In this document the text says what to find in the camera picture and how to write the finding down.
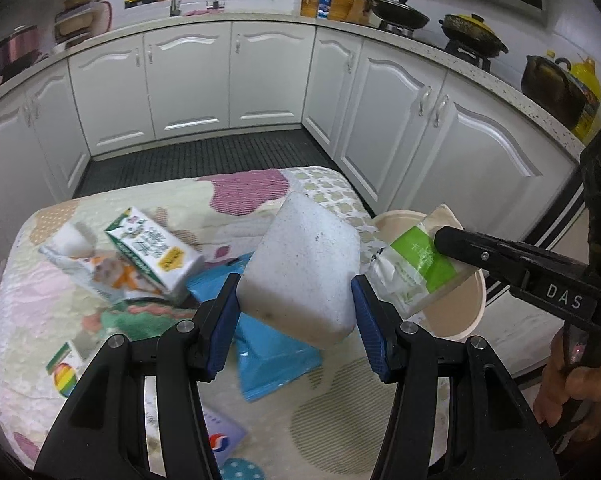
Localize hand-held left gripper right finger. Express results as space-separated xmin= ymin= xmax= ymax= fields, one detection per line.
xmin=350 ymin=274 xmax=548 ymax=480

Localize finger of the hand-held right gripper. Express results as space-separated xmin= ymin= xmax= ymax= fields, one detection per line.
xmin=433 ymin=226 xmax=537 ymax=295

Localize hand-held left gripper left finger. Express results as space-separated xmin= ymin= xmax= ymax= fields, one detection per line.
xmin=33 ymin=274 xmax=241 ymax=480

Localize green and white tissue packet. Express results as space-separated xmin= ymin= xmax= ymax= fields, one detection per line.
xmin=367 ymin=203 xmax=483 ymax=320

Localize blue wet wipes packet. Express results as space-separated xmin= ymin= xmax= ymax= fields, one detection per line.
xmin=186 ymin=255 xmax=323 ymax=403

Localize beige round bin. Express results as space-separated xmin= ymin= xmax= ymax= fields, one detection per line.
xmin=373 ymin=208 xmax=487 ymax=343

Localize white foam block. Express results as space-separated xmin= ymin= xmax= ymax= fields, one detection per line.
xmin=235 ymin=191 xmax=362 ymax=350

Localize green cloth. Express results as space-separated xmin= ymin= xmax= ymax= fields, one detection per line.
xmin=98 ymin=305 xmax=196 ymax=342

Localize person's right hand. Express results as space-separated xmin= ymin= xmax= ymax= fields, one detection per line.
xmin=533 ymin=332 xmax=601 ymax=442

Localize green and white milk carton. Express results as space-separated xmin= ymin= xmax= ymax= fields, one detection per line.
xmin=104 ymin=206 xmax=206 ymax=301

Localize white box with orange print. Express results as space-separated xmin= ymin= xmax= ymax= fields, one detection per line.
xmin=38 ymin=242 xmax=168 ymax=307

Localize black ribbed floor mat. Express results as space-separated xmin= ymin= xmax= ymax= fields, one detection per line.
xmin=73 ymin=127 xmax=342 ymax=198

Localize rainbow print box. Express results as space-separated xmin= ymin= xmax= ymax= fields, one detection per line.
xmin=45 ymin=341 xmax=88 ymax=400

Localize small white foam piece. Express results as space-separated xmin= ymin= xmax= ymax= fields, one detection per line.
xmin=55 ymin=221 xmax=98 ymax=258

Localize dark brown clay pot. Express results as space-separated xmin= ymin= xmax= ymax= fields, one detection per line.
xmin=521 ymin=55 xmax=588 ymax=123

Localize patterned quilt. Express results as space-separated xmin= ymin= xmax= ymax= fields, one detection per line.
xmin=0 ymin=165 xmax=451 ymax=480

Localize black gas stove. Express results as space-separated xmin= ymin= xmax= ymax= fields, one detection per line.
xmin=380 ymin=21 xmax=493 ymax=72

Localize yellow oil bottle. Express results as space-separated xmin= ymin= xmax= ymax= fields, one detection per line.
xmin=545 ymin=50 xmax=601 ymax=142

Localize yellow lidded black pan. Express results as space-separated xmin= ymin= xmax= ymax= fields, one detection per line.
xmin=439 ymin=12 xmax=508 ymax=58

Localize white kitchen cabinets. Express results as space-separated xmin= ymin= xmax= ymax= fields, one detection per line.
xmin=0 ymin=21 xmax=586 ymax=281

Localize black wok with lid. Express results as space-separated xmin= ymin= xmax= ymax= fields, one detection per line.
xmin=340 ymin=0 xmax=431 ymax=31

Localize wooden cutting board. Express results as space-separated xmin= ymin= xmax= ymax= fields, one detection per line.
xmin=301 ymin=0 xmax=356 ymax=22

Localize speckled countertop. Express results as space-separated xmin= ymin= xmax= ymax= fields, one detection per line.
xmin=0 ymin=10 xmax=588 ymax=153

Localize stack of cookware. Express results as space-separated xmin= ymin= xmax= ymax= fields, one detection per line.
xmin=54 ymin=0 xmax=114 ymax=48

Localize copper coloured pot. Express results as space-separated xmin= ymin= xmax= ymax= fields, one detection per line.
xmin=0 ymin=25 xmax=44 ymax=86

